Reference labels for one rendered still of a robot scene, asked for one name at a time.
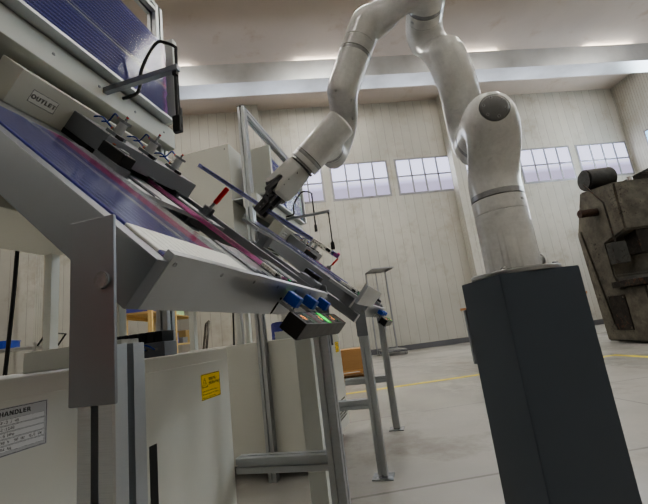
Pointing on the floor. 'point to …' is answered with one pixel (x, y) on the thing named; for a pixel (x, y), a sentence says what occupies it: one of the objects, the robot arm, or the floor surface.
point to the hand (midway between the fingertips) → (264, 207)
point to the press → (623, 249)
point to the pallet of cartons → (352, 360)
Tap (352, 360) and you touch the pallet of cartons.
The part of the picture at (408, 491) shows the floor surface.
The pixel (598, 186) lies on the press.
